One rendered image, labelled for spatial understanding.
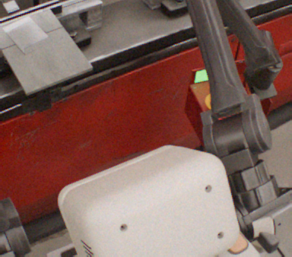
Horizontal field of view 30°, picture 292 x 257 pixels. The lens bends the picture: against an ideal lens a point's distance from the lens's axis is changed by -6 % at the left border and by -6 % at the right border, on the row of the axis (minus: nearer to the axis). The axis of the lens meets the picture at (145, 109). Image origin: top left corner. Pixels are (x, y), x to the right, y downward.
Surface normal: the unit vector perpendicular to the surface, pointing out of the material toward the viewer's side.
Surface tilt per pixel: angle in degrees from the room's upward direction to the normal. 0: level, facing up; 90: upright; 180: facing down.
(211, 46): 43
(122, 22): 0
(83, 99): 90
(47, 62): 0
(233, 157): 56
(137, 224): 48
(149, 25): 0
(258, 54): 99
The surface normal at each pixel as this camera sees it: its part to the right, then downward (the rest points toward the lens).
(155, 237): 0.42, 0.06
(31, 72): 0.07, -0.65
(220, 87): -0.46, -0.17
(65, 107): 0.52, 0.67
